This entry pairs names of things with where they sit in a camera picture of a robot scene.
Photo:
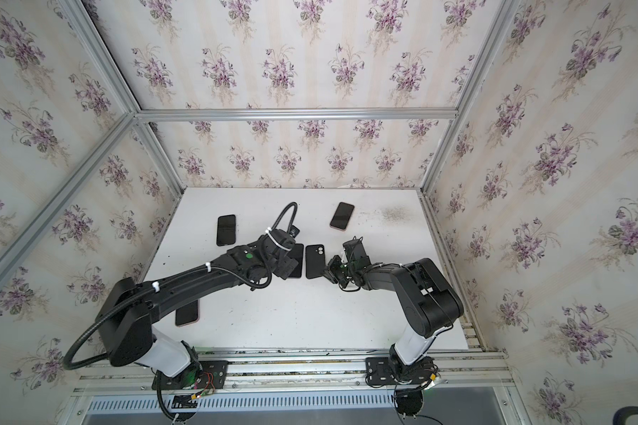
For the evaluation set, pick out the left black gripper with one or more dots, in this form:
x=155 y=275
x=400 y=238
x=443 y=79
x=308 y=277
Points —
x=284 y=260

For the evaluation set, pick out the black phone case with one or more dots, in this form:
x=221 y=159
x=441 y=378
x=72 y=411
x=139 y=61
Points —
x=315 y=261

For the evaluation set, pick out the aluminium frame cage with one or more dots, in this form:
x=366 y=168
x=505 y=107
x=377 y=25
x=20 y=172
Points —
x=139 y=119

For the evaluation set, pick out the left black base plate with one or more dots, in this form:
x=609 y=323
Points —
x=208 y=376

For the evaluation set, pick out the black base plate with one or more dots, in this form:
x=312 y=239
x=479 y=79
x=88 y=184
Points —
x=208 y=376
x=384 y=371

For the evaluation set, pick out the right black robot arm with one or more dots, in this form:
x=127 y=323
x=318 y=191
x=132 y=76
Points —
x=430 y=304

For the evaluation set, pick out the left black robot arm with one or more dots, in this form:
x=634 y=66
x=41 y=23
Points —
x=128 y=316

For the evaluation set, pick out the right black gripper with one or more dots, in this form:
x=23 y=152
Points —
x=343 y=270

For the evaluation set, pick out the white vented grille strip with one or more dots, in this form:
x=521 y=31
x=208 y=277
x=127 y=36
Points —
x=244 y=402

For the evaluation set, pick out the aluminium rail base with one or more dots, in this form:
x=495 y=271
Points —
x=263 y=371

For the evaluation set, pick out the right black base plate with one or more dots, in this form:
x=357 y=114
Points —
x=384 y=371

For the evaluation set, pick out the pink-cased phone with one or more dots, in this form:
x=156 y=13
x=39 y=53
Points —
x=342 y=215
x=187 y=315

